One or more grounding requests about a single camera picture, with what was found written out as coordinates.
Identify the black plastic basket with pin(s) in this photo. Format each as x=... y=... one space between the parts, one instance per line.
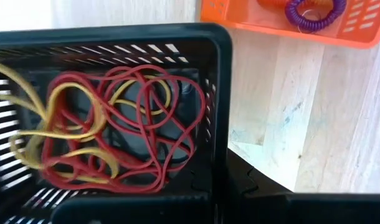
x=115 y=34

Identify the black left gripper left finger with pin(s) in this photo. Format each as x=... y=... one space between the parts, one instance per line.
x=205 y=183

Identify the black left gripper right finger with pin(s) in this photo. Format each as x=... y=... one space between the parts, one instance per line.
x=240 y=186

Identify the orange plastic basket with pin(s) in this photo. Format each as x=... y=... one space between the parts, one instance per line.
x=240 y=18

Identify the purple coil wristband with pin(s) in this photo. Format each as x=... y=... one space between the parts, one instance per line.
x=290 y=14

